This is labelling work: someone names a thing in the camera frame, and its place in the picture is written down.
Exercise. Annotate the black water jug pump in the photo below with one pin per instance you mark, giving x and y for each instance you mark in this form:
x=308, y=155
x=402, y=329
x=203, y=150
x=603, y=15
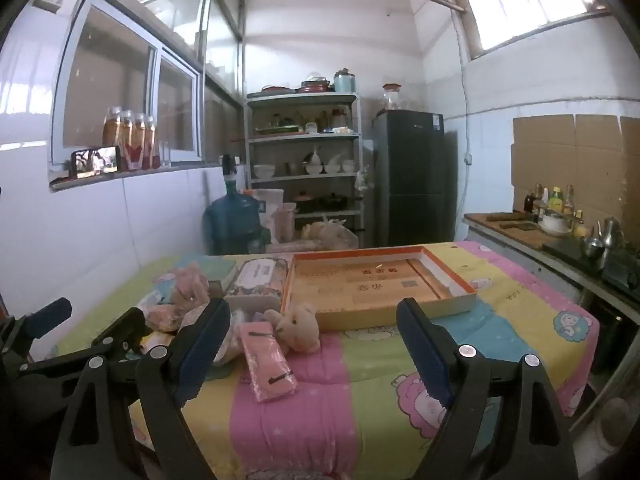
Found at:
x=229, y=166

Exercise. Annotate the dark sauce bottle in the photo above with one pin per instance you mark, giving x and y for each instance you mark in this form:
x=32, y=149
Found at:
x=528, y=203

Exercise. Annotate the high barred window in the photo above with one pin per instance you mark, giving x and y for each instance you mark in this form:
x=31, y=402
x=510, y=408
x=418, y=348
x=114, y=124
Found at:
x=525, y=5

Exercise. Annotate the plastic bag of goods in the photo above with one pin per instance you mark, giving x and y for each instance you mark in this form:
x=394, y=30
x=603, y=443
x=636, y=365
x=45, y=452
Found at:
x=330, y=234

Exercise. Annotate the black induction cooker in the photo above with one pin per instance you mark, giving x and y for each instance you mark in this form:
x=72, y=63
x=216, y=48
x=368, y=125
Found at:
x=570, y=252

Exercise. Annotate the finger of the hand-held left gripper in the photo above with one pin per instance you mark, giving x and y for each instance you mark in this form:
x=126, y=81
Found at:
x=50, y=311
x=122, y=327

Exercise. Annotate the black refrigerator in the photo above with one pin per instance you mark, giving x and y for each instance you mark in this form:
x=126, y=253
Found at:
x=415, y=185

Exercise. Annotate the beige plastic container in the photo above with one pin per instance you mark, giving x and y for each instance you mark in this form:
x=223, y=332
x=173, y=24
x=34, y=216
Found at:
x=284, y=222

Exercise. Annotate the smartphone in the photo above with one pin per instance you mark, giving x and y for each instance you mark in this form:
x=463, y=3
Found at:
x=95, y=162

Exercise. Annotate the yellow green bottle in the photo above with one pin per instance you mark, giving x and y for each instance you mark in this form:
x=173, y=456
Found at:
x=556, y=201

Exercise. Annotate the kitchen counter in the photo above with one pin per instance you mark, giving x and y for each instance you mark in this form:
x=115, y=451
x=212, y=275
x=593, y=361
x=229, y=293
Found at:
x=550, y=262

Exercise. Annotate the dark cleaver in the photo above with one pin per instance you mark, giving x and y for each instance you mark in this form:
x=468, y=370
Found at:
x=517, y=226

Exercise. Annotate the sliding window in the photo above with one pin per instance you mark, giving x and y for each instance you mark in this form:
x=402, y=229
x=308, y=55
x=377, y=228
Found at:
x=120, y=70

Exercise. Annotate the pink plush toy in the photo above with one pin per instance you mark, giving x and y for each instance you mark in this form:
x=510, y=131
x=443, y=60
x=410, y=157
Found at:
x=187, y=285

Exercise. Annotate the white sack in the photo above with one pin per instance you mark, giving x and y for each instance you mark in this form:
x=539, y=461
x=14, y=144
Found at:
x=265, y=207

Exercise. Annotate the wooden rolling pin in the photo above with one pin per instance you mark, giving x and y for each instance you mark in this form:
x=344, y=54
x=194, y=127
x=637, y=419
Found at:
x=505, y=217

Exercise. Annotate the pink packet with hair clips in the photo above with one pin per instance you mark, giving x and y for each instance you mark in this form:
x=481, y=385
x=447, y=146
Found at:
x=265, y=365

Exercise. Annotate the teal canister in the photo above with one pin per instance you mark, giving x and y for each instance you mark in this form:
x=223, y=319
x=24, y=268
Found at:
x=345, y=82

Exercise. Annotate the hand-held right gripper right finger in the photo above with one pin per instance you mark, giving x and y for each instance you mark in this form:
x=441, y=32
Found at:
x=425, y=352

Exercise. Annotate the clear drinking glass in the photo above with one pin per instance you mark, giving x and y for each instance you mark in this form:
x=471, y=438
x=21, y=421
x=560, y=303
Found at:
x=166, y=156

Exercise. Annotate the white shelf bowl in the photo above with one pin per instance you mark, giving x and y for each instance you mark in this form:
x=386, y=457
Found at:
x=263, y=171

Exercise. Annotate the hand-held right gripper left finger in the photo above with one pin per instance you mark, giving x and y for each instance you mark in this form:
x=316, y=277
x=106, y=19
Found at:
x=200, y=352

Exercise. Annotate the blue water jug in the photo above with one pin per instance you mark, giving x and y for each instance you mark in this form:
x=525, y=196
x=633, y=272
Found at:
x=230, y=215

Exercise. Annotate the metal kettle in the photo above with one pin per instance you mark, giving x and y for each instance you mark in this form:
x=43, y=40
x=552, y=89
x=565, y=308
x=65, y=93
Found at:
x=600, y=240

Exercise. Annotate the beige teddy bear purple dress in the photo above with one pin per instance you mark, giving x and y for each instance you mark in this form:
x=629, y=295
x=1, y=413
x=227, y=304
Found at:
x=297, y=330

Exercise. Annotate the wooden cutting board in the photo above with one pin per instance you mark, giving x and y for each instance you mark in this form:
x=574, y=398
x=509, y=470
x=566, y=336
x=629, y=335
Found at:
x=505, y=232

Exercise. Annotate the colourful printed blanket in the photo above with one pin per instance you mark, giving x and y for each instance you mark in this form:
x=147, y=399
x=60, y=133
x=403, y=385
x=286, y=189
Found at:
x=380, y=360

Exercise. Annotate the pale green box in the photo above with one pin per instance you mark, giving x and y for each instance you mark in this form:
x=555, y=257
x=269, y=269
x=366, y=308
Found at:
x=215, y=267

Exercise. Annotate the orange cardboard box tray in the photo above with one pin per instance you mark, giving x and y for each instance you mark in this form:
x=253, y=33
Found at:
x=350, y=285

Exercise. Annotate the brown cardboard wall covering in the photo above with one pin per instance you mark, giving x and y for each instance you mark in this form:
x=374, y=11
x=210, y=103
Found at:
x=545, y=160

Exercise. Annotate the red pot with lid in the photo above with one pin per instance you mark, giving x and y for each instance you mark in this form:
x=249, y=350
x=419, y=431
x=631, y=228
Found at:
x=315, y=85

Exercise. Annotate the white bowl with lid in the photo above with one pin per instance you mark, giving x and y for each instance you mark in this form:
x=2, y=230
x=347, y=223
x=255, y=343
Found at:
x=555, y=224

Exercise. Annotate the floral tissue box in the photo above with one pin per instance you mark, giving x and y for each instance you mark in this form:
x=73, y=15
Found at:
x=255, y=280

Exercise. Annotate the grey metal shelf rack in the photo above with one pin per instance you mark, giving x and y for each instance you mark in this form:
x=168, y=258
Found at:
x=300, y=138

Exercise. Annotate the glass jar red lid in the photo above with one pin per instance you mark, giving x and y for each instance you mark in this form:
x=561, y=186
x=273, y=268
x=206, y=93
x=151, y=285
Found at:
x=392, y=97

